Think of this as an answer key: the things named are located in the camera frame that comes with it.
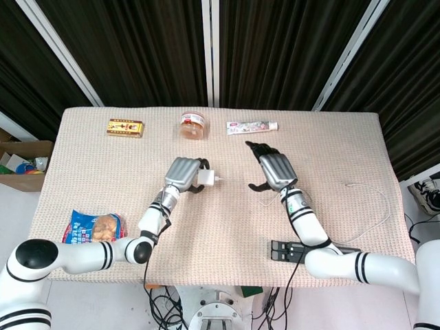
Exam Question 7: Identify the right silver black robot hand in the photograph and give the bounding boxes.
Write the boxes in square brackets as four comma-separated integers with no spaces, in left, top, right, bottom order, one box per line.
[244,140,298,193]

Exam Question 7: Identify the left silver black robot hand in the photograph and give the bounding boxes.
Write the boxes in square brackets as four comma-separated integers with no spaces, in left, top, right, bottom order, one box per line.
[164,157,215,194]

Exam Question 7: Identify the white charger block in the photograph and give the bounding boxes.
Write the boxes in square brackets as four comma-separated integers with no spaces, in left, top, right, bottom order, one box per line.
[197,169,223,188]

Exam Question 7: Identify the white USB cable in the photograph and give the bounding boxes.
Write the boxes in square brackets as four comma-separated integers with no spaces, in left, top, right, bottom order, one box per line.
[263,181,392,245]

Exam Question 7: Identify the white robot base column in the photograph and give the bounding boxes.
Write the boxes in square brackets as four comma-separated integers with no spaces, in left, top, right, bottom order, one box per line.
[177,285,263,330]

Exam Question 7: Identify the clear jar with red lid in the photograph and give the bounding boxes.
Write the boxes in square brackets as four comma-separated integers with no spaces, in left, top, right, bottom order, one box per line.
[178,111,210,141]

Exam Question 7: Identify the white printed toothpaste tube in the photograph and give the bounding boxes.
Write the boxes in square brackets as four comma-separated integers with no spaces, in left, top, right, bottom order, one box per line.
[225,120,278,136]

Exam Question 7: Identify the beige waffle tablecloth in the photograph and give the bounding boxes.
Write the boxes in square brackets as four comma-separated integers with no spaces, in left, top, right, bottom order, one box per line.
[36,107,417,288]

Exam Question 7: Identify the yellow printed carton box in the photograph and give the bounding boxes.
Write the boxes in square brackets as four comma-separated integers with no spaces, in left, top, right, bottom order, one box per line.
[104,118,144,139]

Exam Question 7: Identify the black folding stand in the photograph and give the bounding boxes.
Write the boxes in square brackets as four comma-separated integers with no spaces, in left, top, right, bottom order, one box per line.
[269,239,362,265]

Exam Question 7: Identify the red blue snack bag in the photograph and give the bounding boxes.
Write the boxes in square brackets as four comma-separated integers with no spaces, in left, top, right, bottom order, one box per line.
[61,209,127,245]

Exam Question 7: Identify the black pleated curtain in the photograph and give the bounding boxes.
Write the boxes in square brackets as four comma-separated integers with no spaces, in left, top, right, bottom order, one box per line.
[0,0,440,182]

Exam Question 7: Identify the black white sneaker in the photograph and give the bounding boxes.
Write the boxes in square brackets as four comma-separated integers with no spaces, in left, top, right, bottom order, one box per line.
[408,177,440,216]

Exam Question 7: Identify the brown cardboard box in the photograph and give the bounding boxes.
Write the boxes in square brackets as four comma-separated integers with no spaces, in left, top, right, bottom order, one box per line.
[0,129,54,192]

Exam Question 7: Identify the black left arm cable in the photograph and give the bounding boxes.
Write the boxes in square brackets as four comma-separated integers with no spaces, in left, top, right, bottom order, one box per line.
[142,197,173,330]

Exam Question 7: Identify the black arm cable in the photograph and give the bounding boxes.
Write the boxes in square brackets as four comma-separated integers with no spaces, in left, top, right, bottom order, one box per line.
[280,187,333,330]
[142,197,173,330]

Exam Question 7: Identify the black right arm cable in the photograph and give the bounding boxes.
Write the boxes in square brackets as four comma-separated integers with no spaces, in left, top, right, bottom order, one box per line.
[280,187,333,330]

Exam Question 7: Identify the white upright frame post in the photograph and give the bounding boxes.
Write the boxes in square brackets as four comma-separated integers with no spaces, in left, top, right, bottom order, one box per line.
[201,0,221,108]

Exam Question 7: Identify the white slanted frame post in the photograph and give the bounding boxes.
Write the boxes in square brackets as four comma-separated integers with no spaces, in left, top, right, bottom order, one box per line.
[311,0,396,111]
[15,0,104,107]

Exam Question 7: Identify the tangled black floor cables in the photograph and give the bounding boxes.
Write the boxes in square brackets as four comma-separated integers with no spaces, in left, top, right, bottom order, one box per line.
[146,285,293,330]

